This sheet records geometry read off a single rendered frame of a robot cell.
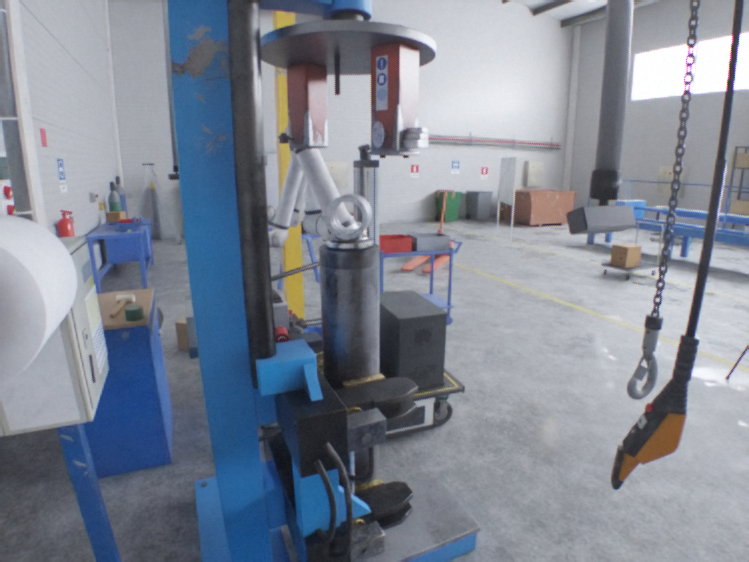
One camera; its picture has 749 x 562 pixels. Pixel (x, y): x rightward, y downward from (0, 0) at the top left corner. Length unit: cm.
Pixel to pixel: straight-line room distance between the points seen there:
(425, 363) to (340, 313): 144
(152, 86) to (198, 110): 1095
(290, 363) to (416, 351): 155
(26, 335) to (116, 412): 202
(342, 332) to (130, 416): 168
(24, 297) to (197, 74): 78
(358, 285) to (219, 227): 48
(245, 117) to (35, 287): 68
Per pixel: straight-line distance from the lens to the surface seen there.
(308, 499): 147
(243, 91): 124
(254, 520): 184
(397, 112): 131
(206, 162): 133
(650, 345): 113
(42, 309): 84
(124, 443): 295
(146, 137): 1215
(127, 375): 274
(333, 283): 146
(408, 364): 279
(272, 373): 133
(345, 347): 152
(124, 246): 831
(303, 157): 223
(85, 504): 152
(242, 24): 128
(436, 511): 231
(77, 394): 118
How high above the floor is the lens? 174
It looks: 15 degrees down
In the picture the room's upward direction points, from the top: straight up
